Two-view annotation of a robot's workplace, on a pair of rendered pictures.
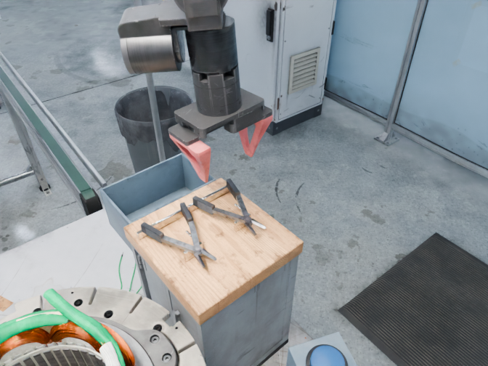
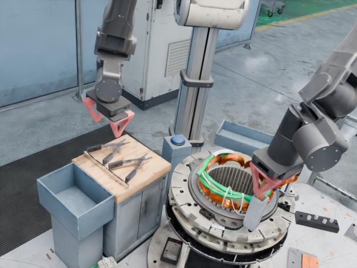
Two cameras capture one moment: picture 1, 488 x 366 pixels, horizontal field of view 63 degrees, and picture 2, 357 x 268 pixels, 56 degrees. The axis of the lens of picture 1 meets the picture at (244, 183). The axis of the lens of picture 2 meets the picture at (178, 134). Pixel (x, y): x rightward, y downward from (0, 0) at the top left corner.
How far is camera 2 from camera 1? 0.92 m
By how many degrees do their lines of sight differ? 79
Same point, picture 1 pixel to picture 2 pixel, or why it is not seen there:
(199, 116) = (118, 103)
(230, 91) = not seen: hidden behind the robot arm
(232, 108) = not seen: hidden behind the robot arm
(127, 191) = (67, 214)
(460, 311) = (26, 191)
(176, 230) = (120, 174)
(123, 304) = (179, 176)
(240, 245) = (130, 152)
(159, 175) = (51, 198)
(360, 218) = not seen: outside the picture
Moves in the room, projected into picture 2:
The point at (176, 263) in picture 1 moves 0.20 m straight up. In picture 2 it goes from (143, 172) to (150, 109)
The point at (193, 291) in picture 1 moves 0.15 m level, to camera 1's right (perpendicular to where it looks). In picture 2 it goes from (159, 166) to (154, 135)
